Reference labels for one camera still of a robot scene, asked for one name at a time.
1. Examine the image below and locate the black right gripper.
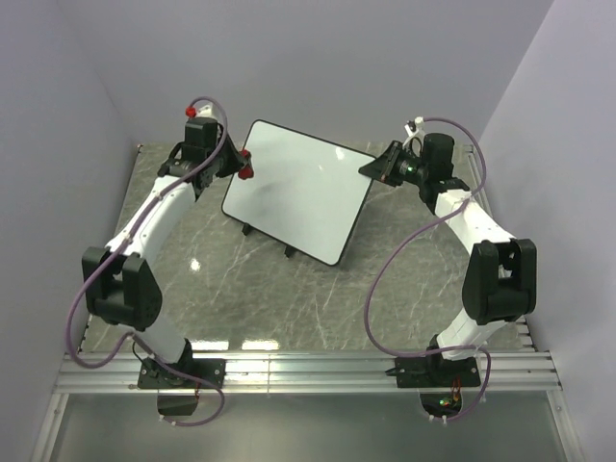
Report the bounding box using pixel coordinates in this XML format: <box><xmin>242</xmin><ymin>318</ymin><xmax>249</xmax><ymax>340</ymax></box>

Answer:
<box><xmin>360</xmin><ymin>141</ymin><xmax>429</xmax><ymax>188</ymax></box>

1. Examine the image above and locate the red whiteboard eraser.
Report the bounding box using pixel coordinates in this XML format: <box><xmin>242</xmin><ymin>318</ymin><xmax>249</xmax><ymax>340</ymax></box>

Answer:
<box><xmin>237</xmin><ymin>149</ymin><xmax>254</xmax><ymax>180</ymax></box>

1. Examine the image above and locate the white whiteboard with black frame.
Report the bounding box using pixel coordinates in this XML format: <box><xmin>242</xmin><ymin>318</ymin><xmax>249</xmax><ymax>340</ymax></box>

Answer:
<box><xmin>221</xmin><ymin>119</ymin><xmax>373</xmax><ymax>267</ymax></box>

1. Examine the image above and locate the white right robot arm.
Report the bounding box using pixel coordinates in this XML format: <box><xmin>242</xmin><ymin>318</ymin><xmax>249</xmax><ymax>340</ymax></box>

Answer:
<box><xmin>359</xmin><ymin>133</ymin><xmax>537</xmax><ymax>385</ymax></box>

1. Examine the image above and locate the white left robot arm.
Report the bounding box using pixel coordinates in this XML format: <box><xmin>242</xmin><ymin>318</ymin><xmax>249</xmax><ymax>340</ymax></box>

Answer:
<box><xmin>82</xmin><ymin>115</ymin><xmax>251</xmax><ymax>387</ymax></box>

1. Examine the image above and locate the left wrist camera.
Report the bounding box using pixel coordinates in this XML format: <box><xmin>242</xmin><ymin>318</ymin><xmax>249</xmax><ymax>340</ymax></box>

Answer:
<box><xmin>185</xmin><ymin>101</ymin><xmax>218</xmax><ymax>120</ymax></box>

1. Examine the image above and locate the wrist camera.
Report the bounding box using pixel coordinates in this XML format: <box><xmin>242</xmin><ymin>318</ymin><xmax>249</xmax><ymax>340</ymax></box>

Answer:
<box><xmin>403</xmin><ymin>116</ymin><xmax>425</xmax><ymax>145</ymax></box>
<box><xmin>185</xmin><ymin>101</ymin><xmax>218</xmax><ymax>120</ymax></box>

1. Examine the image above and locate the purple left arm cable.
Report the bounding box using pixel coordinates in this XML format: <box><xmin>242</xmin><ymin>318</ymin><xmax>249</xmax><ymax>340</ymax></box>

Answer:
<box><xmin>64</xmin><ymin>98</ymin><xmax>230</xmax><ymax>428</ymax></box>

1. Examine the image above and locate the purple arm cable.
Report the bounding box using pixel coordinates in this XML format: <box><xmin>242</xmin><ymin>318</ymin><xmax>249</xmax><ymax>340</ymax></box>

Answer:
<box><xmin>64</xmin><ymin>98</ymin><xmax>230</xmax><ymax>428</ymax></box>
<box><xmin>365</xmin><ymin>115</ymin><xmax>492</xmax><ymax>424</ymax></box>

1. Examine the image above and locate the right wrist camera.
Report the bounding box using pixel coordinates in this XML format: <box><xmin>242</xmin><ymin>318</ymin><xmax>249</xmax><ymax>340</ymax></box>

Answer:
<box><xmin>403</xmin><ymin>116</ymin><xmax>425</xmax><ymax>145</ymax></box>

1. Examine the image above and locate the aluminium side rail right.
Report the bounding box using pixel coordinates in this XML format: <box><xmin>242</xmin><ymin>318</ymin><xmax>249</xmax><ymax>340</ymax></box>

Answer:
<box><xmin>456</xmin><ymin>141</ymin><xmax>563</xmax><ymax>391</ymax></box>

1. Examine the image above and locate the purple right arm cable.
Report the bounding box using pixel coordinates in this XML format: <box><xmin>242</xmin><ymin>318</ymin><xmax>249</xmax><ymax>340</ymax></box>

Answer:
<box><xmin>365</xmin><ymin>115</ymin><xmax>492</xmax><ymax>424</ymax></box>

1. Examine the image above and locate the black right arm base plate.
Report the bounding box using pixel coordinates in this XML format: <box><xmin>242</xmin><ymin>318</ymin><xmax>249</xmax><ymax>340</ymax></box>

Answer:
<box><xmin>385</xmin><ymin>354</ymin><xmax>481</xmax><ymax>389</ymax></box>

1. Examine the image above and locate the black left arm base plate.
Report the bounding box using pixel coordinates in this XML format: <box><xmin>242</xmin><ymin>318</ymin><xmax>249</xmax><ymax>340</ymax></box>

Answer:
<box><xmin>137</xmin><ymin>358</ymin><xmax>226</xmax><ymax>390</ymax></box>

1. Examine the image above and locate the aluminium mounting rail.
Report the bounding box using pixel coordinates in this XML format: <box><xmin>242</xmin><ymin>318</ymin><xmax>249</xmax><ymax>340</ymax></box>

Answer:
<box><xmin>53</xmin><ymin>350</ymin><xmax>562</xmax><ymax>395</ymax></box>

